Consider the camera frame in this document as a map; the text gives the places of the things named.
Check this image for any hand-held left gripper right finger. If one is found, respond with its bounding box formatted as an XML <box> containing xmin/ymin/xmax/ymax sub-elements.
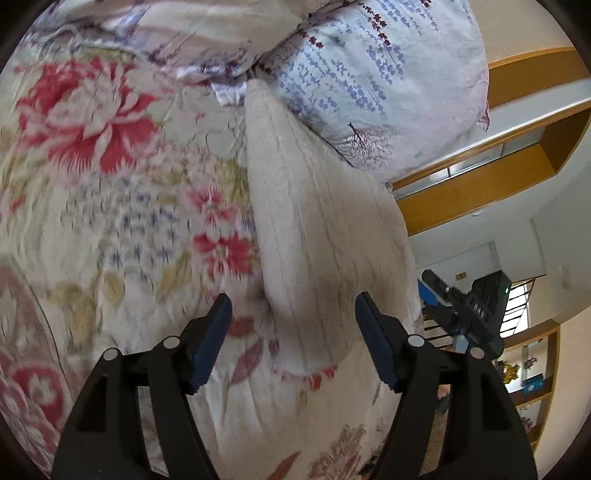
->
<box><xmin>355</xmin><ymin>292</ymin><xmax>539</xmax><ymax>480</ymax></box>

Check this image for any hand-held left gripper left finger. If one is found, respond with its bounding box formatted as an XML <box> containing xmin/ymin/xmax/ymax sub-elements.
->
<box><xmin>51</xmin><ymin>293</ymin><xmax>233</xmax><ymax>480</ymax></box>

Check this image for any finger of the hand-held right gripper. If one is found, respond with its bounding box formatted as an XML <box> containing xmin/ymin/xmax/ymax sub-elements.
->
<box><xmin>418</xmin><ymin>270</ymin><xmax>462</xmax><ymax>309</ymax></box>

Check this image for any cream cable-knit sweater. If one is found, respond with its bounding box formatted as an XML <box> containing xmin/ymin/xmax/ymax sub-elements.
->
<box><xmin>244</xmin><ymin>79</ymin><xmax>423</xmax><ymax>376</ymax></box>

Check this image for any black railing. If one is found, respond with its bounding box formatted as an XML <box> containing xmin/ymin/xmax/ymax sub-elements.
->
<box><xmin>501</xmin><ymin>276</ymin><xmax>548</xmax><ymax>334</ymax></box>

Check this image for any yellow ornament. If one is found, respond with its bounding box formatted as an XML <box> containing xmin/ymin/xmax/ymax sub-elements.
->
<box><xmin>495</xmin><ymin>361</ymin><xmax>521</xmax><ymax>384</ymax></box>

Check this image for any wooden shelf unit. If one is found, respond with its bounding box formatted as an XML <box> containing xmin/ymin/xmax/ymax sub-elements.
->
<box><xmin>501</xmin><ymin>323</ymin><xmax>561</xmax><ymax>455</ymax></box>

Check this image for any red floral bed sheet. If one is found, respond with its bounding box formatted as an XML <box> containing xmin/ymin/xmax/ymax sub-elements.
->
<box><xmin>0</xmin><ymin>28</ymin><xmax>446</xmax><ymax>480</ymax></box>

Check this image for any blue sprig floral pillow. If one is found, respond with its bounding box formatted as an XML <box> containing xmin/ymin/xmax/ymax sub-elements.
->
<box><xmin>256</xmin><ymin>0</ymin><xmax>490</xmax><ymax>183</ymax></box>

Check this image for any pink floral pillow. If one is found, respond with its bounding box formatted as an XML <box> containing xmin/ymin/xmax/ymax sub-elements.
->
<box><xmin>28</xmin><ymin>0</ymin><xmax>324</xmax><ymax>100</ymax></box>

